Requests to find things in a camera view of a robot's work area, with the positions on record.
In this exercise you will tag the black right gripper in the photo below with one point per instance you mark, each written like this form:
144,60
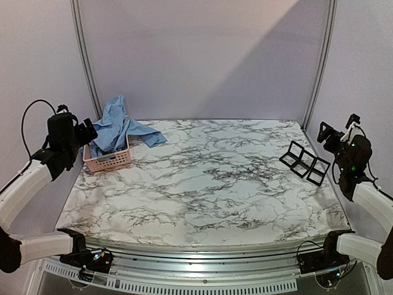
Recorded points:
330,138

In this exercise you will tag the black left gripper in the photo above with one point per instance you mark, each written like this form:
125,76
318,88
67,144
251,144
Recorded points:
86,137

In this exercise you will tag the blue shirt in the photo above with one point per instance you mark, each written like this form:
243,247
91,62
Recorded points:
115,126

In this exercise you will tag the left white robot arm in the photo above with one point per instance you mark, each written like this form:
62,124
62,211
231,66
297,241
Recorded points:
66,135

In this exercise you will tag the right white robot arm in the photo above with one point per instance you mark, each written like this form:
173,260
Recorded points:
352,151

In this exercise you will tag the pink plastic basket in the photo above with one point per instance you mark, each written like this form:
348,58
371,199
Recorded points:
113,160

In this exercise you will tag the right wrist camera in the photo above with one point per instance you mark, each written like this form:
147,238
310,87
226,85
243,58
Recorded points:
352,118

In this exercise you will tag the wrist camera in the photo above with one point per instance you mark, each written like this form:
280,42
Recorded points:
62,110
352,118

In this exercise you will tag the black frame box left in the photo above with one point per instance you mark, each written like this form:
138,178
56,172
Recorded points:
293,157

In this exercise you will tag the black frame box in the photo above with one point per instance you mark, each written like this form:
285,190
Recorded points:
293,157
318,171

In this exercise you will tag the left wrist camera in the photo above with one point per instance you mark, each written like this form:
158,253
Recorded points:
62,110

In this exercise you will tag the black frame box right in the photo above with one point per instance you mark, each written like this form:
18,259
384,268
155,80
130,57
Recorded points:
318,171

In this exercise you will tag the right aluminium post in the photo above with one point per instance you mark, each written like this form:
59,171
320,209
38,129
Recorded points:
322,61

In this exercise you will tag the aluminium post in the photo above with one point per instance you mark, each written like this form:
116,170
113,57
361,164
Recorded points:
322,61
76,12

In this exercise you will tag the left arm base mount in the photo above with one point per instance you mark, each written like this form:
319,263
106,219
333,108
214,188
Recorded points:
95,260

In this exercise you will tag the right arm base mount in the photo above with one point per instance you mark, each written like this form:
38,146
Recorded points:
317,261

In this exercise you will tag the left aluminium post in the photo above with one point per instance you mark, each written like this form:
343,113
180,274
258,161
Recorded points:
76,12

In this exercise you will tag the aluminium front rail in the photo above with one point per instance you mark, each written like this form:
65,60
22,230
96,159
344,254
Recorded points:
237,269

